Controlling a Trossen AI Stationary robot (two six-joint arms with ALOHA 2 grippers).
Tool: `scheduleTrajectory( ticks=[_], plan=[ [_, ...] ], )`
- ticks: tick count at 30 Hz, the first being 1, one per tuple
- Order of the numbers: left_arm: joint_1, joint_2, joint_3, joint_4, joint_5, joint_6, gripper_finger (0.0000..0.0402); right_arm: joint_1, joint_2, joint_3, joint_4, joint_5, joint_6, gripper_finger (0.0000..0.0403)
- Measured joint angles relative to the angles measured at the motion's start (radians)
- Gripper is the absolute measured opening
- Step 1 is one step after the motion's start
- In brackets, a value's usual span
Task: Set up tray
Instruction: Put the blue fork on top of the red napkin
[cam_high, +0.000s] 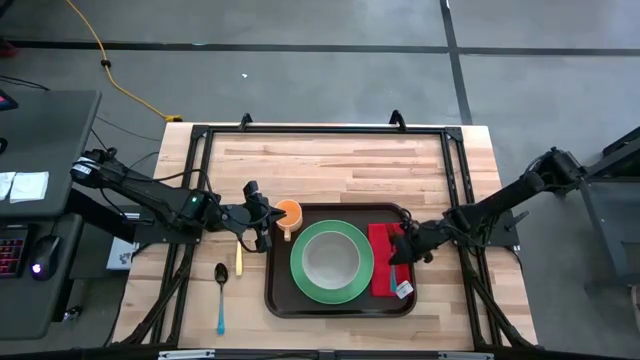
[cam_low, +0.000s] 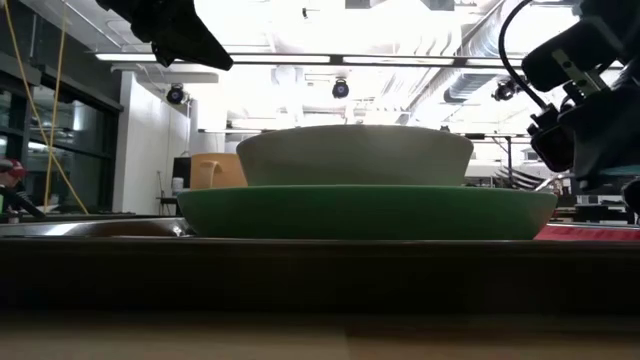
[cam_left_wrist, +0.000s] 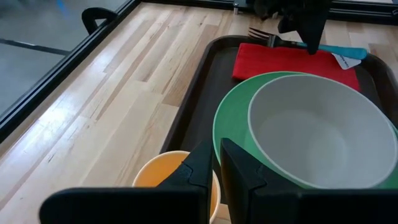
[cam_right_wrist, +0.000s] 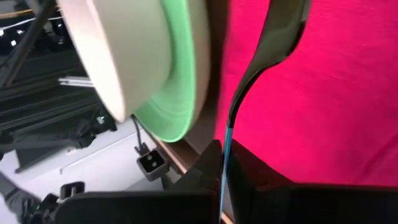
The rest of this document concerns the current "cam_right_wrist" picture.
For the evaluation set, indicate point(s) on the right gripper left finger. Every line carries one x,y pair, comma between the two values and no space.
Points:
205,180

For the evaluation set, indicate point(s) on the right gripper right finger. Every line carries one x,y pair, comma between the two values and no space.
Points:
245,174

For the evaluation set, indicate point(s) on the green plastic plate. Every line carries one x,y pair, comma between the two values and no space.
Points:
180,93

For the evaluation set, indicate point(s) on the red cloth napkin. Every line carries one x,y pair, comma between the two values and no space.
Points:
342,93

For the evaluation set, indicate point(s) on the grey-white bowl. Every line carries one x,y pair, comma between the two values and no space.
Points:
124,46

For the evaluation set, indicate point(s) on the silver aluminium bar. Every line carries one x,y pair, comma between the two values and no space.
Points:
74,81

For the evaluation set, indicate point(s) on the small black camera box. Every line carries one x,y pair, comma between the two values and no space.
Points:
152,165

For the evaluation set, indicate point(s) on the black aluminium rig frame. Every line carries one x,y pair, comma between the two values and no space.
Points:
46,102

